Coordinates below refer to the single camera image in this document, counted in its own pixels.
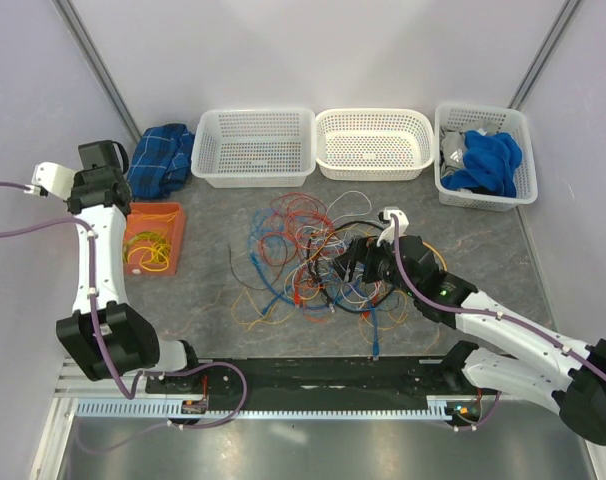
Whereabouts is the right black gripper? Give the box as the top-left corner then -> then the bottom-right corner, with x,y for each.
328,231 -> 419,298

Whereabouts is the thick yellow ethernet cable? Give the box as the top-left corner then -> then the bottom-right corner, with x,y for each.
122,209 -> 180,271

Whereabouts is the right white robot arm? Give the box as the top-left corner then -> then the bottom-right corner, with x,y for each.
332,236 -> 606,446

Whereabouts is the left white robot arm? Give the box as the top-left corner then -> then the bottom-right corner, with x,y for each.
56,140 -> 203,393

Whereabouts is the blue plaid cloth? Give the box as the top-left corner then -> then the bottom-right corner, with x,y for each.
126,123 -> 195,200

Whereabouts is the orange plastic tray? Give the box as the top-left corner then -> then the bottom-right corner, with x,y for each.
122,202 -> 187,276

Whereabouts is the middle white perforated basket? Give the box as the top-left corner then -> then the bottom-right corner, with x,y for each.
316,108 -> 436,182

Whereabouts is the white perforated basket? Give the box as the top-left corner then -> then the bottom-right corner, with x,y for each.
316,108 -> 436,182
434,102 -> 538,212
191,108 -> 317,188

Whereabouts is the left white perforated basket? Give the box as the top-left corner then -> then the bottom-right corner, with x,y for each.
191,108 -> 317,188

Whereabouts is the grey cloth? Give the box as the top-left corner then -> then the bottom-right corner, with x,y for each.
438,122 -> 494,194

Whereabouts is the right white perforated basket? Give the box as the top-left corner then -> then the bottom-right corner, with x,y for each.
434,102 -> 538,212

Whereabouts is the blue towel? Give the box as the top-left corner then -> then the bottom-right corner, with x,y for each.
441,131 -> 523,198

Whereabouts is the black cable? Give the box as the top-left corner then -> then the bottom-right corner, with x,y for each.
305,219 -> 407,314

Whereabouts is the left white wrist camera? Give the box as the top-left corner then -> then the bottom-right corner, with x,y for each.
25,162 -> 76,201

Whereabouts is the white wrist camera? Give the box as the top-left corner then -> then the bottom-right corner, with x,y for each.
25,162 -> 76,201
376,206 -> 409,247

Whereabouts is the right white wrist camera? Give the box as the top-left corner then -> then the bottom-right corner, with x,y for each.
376,206 -> 409,247

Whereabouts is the white thin wire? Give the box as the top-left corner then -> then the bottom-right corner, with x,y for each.
287,188 -> 372,301

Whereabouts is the red thin wire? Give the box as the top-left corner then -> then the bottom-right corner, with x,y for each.
260,193 -> 339,301

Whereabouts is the thin yellow wire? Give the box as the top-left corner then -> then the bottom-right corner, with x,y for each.
231,239 -> 447,346

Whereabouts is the orange wire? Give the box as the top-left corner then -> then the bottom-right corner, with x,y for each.
292,284 -> 344,325

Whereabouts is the brown thin wire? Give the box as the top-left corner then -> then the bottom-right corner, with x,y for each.
226,243 -> 274,292

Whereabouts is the light blue cable duct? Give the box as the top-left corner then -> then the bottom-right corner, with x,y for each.
75,398 -> 452,421

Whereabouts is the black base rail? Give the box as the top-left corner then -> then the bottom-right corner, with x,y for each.
145,356 -> 496,411

